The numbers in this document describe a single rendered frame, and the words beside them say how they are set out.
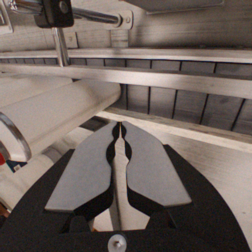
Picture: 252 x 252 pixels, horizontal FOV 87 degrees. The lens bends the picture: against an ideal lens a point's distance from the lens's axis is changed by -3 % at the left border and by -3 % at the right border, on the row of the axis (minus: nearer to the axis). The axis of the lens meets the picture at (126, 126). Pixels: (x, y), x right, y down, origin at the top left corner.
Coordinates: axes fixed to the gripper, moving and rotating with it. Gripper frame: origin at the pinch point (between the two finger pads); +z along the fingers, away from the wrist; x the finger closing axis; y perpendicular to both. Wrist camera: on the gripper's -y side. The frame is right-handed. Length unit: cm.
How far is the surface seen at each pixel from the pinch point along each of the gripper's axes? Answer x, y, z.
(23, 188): -27.6, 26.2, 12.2
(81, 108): -4.3, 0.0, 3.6
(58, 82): -10.7, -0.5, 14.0
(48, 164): -23.7, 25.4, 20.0
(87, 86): -3.9, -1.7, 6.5
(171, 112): 7.5, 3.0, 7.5
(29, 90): -13.4, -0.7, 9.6
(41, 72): -9.8, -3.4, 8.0
